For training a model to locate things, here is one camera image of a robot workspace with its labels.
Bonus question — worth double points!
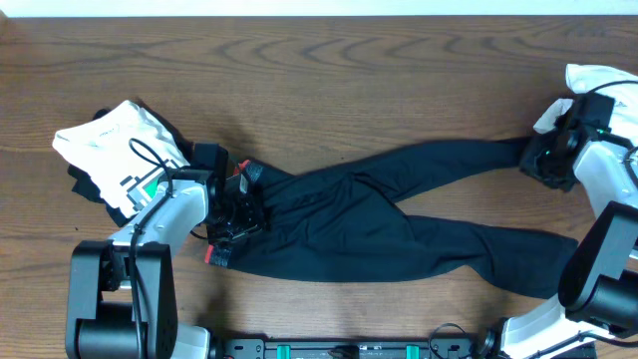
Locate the white garment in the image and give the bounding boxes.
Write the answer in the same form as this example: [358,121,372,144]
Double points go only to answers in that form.
[532,63,638,151]

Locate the black leggings red waistband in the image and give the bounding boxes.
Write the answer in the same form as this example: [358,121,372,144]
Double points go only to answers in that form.
[205,138,578,298]

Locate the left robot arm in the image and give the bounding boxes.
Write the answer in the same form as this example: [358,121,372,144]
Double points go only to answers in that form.
[65,169,263,358]

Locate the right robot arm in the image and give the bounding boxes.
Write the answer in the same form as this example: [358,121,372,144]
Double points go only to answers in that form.
[485,130,637,358]

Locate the white folded pixel-print t-shirt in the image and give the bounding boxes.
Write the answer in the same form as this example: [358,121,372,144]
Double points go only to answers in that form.
[52,101,188,219]

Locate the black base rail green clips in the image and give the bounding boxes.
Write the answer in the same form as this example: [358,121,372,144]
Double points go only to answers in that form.
[208,338,478,359]

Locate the black looped base cable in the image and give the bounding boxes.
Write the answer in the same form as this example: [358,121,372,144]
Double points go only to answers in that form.
[427,322,475,359]

